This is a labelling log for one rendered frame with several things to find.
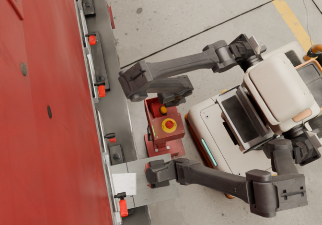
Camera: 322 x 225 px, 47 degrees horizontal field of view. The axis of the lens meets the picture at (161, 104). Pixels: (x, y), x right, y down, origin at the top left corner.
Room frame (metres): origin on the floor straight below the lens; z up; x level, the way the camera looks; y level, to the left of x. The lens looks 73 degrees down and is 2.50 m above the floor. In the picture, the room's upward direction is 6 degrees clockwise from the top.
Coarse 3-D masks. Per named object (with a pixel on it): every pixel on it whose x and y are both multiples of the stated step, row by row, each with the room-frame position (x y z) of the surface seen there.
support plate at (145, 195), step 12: (156, 156) 0.24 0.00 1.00; (168, 156) 0.25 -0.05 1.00; (120, 168) 0.18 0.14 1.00; (132, 168) 0.19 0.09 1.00; (144, 168) 0.19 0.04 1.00; (144, 180) 0.14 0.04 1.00; (144, 192) 0.10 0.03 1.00; (156, 192) 0.10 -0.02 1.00; (168, 192) 0.11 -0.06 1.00; (132, 204) 0.05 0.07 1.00; (144, 204) 0.05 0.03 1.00
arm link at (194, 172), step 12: (180, 168) 0.17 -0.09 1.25; (192, 168) 0.17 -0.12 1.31; (204, 168) 0.17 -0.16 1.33; (180, 180) 0.13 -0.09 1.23; (192, 180) 0.13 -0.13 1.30; (204, 180) 0.13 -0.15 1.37; (216, 180) 0.12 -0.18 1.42; (228, 180) 0.12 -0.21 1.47; (240, 180) 0.12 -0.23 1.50; (252, 180) 0.12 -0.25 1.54; (264, 180) 0.12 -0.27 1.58; (228, 192) 0.09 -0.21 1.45; (240, 192) 0.09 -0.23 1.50; (252, 192) 0.09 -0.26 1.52; (252, 204) 0.06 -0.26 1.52; (264, 216) 0.03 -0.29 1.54
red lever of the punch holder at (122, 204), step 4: (120, 192) 0.07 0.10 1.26; (124, 192) 0.07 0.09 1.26; (116, 196) 0.06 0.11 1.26; (120, 196) 0.06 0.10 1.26; (124, 196) 0.06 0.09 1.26; (120, 200) 0.05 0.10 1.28; (124, 200) 0.05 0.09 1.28; (120, 204) 0.03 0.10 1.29; (124, 204) 0.04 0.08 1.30; (120, 208) 0.02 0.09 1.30; (124, 208) 0.02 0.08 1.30; (120, 212) 0.01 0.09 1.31; (124, 212) 0.01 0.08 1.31; (124, 216) 0.00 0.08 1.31
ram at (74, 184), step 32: (32, 0) 0.29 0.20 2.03; (64, 0) 0.52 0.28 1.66; (32, 32) 0.22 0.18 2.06; (64, 32) 0.38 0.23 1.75; (32, 64) 0.17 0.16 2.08; (64, 64) 0.27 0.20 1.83; (32, 96) 0.12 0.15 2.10; (64, 96) 0.19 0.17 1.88; (64, 128) 0.12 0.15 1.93; (64, 160) 0.07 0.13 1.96; (96, 160) 0.13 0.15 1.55; (64, 192) 0.02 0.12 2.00; (96, 192) 0.04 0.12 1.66; (64, 224) -0.02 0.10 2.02; (96, 224) -0.02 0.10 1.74
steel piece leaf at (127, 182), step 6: (114, 174) 0.16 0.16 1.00; (120, 174) 0.16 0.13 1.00; (126, 174) 0.16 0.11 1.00; (132, 174) 0.16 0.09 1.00; (114, 180) 0.13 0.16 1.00; (120, 180) 0.13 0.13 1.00; (126, 180) 0.14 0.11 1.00; (132, 180) 0.14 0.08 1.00; (114, 186) 0.11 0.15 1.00; (120, 186) 0.11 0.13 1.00; (126, 186) 0.11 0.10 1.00; (132, 186) 0.12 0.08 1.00; (126, 192) 0.09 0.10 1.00; (132, 192) 0.09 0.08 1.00
